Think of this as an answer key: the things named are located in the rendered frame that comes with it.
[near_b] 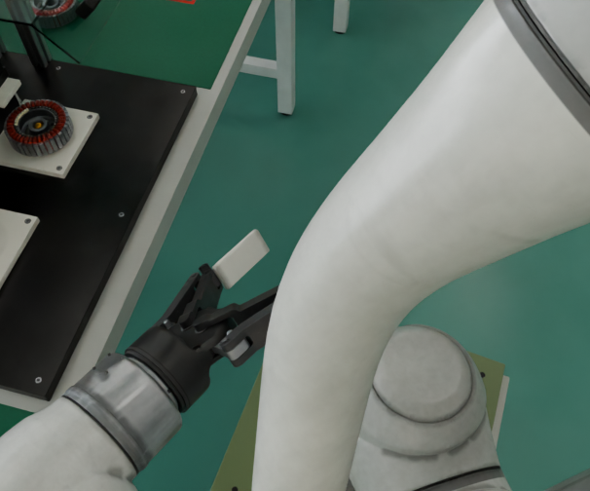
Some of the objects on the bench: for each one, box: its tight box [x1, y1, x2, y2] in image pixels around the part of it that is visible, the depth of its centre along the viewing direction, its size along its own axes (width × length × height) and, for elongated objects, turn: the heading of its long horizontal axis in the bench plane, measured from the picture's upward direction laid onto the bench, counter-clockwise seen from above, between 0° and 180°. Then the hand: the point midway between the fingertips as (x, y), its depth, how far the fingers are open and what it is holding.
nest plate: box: [0, 202, 40, 298], centre depth 104 cm, size 15×15×1 cm
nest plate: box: [0, 99, 99, 178], centre depth 116 cm, size 15×15×1 cm
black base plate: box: [0, 46, 198, 401], centre depth 112 cm, size 47×64×2 cm
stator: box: [4, 99, 73, 157], centre depth 114 cm, size 11×11×4 cm
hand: (295, 245), depth 66 cm, fingers open, 13 cm apart
